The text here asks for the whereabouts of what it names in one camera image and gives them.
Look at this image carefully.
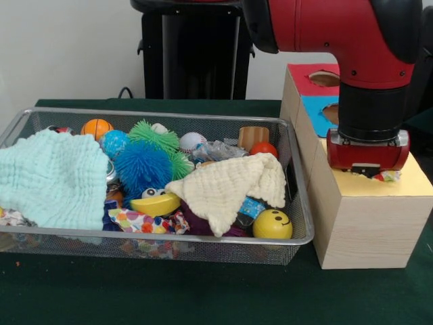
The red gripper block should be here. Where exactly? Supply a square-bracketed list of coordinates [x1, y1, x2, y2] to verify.
[326, 143, 411, 176]

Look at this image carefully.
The colourful polka dot cloth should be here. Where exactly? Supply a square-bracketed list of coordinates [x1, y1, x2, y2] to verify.
[370, 170, 402, 183]
[107, 207, 191, 235]

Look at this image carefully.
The wooden box with three holes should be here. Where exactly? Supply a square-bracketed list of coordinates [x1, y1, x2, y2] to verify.
[279, 62, 433, 270]

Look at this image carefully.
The silver mesh bin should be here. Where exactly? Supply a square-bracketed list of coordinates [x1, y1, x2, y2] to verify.
[0, 107, 315, 267]

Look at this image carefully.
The red orange ball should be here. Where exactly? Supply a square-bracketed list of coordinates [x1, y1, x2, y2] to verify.
[250, 142, 279, 159]

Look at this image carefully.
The yellow smiley face ball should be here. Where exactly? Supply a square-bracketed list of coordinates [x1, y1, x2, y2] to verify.
[252, 209, 294, 240]

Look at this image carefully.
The cream muslin cloth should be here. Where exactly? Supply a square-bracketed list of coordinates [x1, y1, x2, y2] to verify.
[164, 152, 288, 238]

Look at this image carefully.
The white baseball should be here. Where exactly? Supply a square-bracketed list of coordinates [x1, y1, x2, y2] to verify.
[179, 131, 208, 155]

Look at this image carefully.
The yellow banana toy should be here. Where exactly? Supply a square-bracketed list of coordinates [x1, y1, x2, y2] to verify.
[130, 192, 183, 217]

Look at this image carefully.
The green spiky rubber toy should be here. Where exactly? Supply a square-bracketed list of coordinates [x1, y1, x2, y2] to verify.
[127, 118, 196, 182]

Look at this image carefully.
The blue spiky rubber ball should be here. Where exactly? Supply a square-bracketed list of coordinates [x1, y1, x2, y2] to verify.
[113, 141, 175, 200]

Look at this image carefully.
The orange basketball toy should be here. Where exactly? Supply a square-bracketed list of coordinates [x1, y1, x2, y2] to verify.
[81, 118, 115, 142]

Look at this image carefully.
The mint green muslin cloth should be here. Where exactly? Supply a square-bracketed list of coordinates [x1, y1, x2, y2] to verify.
[0, 129, 111, 231]

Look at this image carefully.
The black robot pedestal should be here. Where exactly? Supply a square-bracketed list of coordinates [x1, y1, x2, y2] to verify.
[130, 0, 258, 100]

